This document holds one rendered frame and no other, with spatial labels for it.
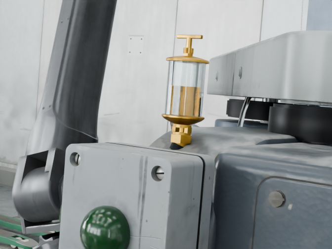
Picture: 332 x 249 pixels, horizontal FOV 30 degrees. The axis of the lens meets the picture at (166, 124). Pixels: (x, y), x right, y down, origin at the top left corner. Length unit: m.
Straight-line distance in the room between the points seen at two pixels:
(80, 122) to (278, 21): 5.48
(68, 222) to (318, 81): 0.21
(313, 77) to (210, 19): 6.00
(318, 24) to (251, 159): 5.09
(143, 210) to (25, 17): 7.88
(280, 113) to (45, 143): 0.28
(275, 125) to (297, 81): 0.04
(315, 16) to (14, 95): 4.27
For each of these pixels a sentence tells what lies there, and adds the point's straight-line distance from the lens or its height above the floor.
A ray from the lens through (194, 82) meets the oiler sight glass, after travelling 0.40.
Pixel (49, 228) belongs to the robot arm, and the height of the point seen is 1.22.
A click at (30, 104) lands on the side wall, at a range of 8.01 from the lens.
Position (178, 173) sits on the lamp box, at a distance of 0.32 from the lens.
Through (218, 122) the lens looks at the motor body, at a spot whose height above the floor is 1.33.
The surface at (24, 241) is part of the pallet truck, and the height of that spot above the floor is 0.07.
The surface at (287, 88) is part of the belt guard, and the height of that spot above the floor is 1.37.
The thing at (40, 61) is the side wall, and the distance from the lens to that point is 7.92.
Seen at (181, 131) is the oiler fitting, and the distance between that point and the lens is 0.41.
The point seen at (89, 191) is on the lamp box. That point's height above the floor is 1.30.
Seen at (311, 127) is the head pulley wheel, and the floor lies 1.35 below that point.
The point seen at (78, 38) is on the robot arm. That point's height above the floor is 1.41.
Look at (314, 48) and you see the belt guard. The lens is 0.46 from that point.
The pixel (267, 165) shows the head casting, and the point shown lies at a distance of 0.35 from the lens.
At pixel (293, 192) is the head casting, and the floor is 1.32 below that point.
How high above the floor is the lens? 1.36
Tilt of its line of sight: 3 degrees down
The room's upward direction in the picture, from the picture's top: 5 degrees clockwise
